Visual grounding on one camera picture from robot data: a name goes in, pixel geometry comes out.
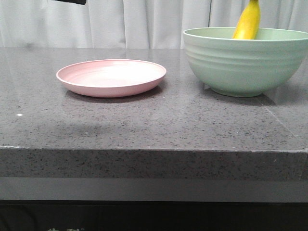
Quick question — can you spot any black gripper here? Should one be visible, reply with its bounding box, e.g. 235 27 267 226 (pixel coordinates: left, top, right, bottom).
56 0 87 5

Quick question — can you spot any yellow banana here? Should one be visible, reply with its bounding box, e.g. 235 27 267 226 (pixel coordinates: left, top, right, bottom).
232 0 261 39

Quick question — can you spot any pink plate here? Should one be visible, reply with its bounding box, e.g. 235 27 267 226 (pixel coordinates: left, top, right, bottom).
56 59 167 98

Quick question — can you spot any green bowl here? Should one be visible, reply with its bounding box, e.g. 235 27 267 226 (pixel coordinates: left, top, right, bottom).
183 27 308 97

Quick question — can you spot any white curtain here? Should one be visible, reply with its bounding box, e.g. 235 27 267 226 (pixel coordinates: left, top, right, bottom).
0 0 308 50

